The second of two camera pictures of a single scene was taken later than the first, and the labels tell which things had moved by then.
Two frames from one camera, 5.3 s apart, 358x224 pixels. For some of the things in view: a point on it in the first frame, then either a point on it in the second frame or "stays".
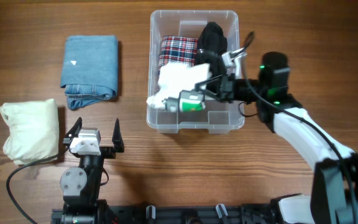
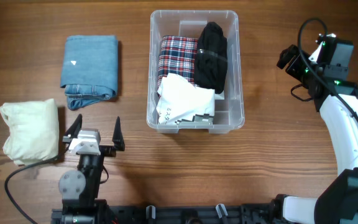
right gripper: x=225 y=80 → x=300 y=58
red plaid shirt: x=176 y=49 stays
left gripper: x=117 y=140 stays
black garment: x=212 y=45 stays
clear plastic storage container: x=220 y=116 stays
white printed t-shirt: x=174 y=78 → x=181 y=102
